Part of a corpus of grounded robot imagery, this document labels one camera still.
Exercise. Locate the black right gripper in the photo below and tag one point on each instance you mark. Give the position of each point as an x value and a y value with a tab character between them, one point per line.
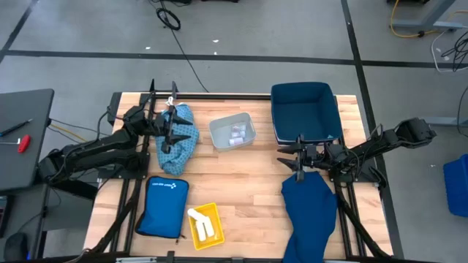
311	157

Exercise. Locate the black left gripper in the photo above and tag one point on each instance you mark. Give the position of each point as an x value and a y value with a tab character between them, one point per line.
169	128

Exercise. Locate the small clear vial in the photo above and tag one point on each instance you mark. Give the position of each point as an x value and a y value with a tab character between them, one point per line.
235	141
238	134
238	128

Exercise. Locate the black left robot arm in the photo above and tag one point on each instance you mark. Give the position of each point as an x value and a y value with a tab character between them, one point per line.
95	153

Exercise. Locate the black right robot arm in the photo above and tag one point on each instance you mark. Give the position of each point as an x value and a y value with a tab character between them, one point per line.
369	146

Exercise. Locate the grey plastic bin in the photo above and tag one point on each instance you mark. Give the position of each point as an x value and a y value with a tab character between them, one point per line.
221	133

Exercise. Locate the navy fabric storage bin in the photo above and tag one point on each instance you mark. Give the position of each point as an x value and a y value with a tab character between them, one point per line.
305	109

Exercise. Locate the yellow plastic basket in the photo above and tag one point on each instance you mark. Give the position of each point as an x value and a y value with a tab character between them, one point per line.
215	239

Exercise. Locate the blue patterned gown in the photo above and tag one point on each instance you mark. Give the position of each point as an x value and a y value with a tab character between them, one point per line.
183	157

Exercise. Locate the dark blue cloth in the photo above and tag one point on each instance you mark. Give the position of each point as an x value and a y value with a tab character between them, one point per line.
311	215

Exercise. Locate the blue first aid pouch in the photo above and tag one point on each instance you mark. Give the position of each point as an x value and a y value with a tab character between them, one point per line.
164	206

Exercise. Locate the silver aluminium extrusion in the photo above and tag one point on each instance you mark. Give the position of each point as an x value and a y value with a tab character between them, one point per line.
135	260

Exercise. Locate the grey stand foot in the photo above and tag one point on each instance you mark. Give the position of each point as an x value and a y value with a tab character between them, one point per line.
438	121

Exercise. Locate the dark grey desk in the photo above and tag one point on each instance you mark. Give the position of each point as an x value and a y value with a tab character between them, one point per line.
22	168

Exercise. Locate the black pen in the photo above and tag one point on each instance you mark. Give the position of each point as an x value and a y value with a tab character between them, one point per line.
16	127

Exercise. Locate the blue plastic crate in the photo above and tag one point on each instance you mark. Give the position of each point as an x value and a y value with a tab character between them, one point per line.
457	186

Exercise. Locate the grey table base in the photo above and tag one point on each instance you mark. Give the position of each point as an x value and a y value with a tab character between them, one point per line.
435	20

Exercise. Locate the black computer mouse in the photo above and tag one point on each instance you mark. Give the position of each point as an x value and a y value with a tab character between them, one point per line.
15	247

